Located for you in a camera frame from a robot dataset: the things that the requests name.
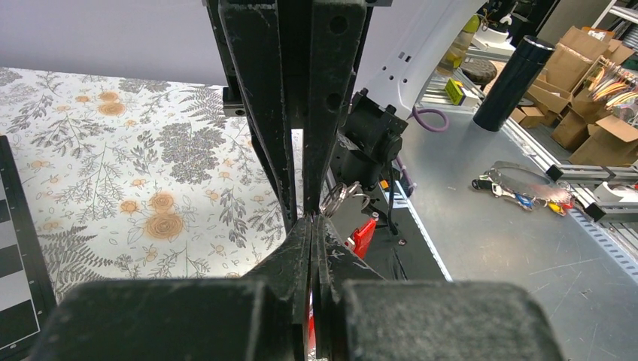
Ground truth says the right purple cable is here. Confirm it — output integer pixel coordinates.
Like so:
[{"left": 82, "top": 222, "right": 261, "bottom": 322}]
[{"left": 412, "top": 105, "right": 451, "bottom": 134}]

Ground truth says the floral table mat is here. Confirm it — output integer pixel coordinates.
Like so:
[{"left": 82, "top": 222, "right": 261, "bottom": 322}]
[{"left": 1, "top": 68, "right": 286, "bottom": 299}]

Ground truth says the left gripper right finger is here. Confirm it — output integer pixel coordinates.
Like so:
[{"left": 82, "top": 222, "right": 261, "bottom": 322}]
[{"left": 311, "top": 216, "right": 563, "bottom": 360}]

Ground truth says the key bunch on bench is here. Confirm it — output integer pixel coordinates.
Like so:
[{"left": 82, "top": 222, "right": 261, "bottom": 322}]
[{"left": 471, "top": 161, "right": 574, "bottom": 217}]

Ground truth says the black cylinder bottle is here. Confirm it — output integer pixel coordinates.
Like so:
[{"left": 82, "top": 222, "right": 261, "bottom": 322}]
[{"left": 472, "top": 35, "right": 555, "bottom": 132}]

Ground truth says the cardboard boxes pile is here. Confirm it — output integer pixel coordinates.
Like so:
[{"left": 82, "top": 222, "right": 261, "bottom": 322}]
[{"left": 512, "top": 27, "right": 637, "bottom": 166}]

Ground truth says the aluminium extrusion frame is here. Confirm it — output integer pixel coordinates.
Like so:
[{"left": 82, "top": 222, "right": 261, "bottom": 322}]
[{"left": 545, "top": 164, "right": 637, "bottom": 223}]

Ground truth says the black grey checkerboard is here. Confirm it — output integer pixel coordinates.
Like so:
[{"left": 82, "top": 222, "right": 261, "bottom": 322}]
[{"left": 1, "top": 135, "right": 56, "bottom": 360}]

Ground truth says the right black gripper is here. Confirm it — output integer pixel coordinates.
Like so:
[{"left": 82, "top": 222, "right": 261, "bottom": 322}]
[{"left": 204, "top": 1, "right": 366, "bottom": 232}]

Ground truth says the green yellow small box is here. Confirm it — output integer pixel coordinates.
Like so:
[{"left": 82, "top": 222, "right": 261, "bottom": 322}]
[{"left": 444, "top": 78, "right": 480, "bottom": 108}]

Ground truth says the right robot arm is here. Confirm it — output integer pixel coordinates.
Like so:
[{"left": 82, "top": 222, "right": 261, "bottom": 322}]
[{"left": 205, "top": 1, "right": 482, "bottom": 230}]

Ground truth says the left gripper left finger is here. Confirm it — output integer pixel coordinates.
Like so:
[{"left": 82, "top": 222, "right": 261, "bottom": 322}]
[{"left": 30, "top": 217, "right": 312, "bottom": 360}]

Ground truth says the red tag key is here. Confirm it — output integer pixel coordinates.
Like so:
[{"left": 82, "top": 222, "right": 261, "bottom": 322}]
[{"left": 344, "top": 211, "right": 379, "bottom": 259}]

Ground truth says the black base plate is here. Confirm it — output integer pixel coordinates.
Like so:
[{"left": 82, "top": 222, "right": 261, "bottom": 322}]
[{"left": 324, "top": 169, "right": 453, "bottom": 283}]

